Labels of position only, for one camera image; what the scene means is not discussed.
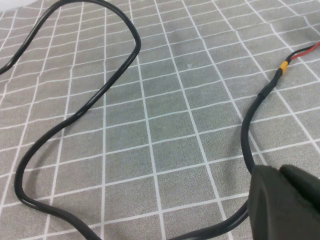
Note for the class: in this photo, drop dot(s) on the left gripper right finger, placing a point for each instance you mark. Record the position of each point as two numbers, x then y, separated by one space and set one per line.
302 182

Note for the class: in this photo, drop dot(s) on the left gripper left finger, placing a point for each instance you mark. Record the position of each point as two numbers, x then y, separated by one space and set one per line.
275 205

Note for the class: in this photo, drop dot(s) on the grey white-grid tablecloth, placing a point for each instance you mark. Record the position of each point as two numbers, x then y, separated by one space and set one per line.
175 125

